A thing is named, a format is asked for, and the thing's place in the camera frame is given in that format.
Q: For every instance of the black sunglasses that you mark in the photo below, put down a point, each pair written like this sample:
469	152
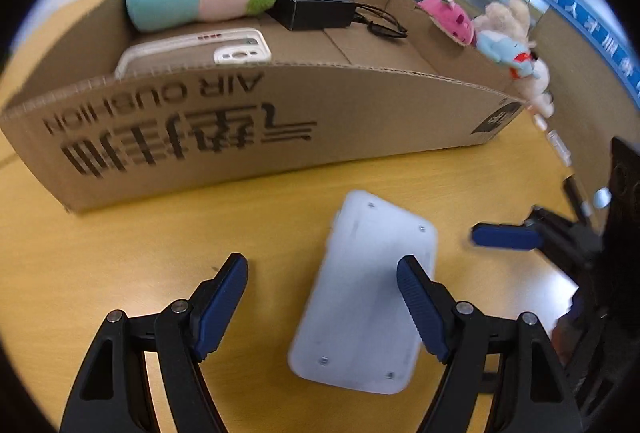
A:
379	22

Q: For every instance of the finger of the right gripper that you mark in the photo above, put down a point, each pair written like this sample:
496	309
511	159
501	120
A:
504	236

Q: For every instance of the white pen item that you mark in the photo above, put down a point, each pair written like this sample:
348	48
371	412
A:
560	148

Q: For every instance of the brown cardboard box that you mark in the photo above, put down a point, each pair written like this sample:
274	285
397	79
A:
92	139

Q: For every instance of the white router device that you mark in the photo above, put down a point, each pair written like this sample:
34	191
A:
356	331

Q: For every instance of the black object table edge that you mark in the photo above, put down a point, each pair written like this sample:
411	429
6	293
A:
580	206

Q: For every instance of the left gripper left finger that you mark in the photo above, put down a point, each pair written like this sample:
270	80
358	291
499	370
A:
111	392

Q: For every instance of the blue plush toy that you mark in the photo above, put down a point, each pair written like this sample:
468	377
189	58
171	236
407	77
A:
509	53

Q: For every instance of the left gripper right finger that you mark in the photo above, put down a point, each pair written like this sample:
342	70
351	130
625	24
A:
513	360

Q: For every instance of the beige plush toy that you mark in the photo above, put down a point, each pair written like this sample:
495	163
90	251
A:
513	20

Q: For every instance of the black camera box right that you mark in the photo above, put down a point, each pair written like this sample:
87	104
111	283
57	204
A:
625	197

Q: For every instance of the clear white phone case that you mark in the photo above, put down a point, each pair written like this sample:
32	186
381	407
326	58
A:
204	49

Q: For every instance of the small white item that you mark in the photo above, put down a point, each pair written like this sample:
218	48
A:
540	122

